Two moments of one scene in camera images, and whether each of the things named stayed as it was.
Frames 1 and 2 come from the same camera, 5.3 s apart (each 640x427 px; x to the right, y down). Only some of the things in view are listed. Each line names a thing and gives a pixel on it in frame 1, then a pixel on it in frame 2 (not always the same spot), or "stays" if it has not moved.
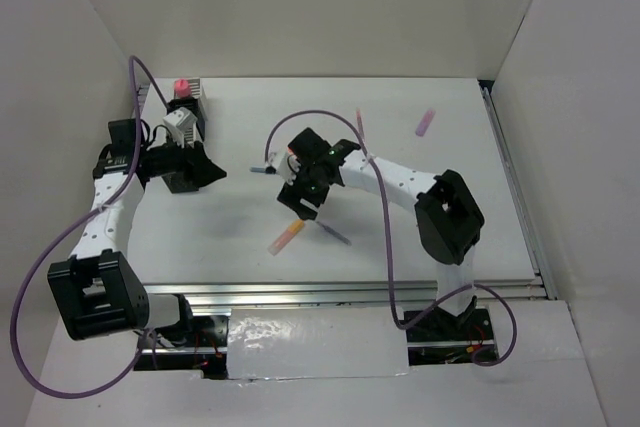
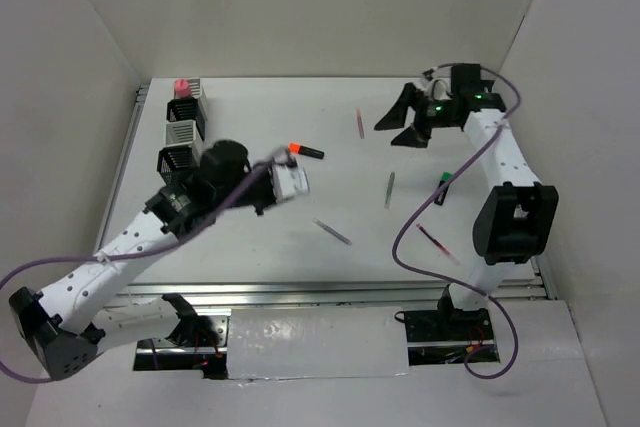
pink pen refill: (360, 123) stays
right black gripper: (293, 195) → (410, 137)
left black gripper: (196, 163) → (270, 197)
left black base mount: (206, 352) stays
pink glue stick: (182, 88) stays
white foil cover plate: (314, 342) stays
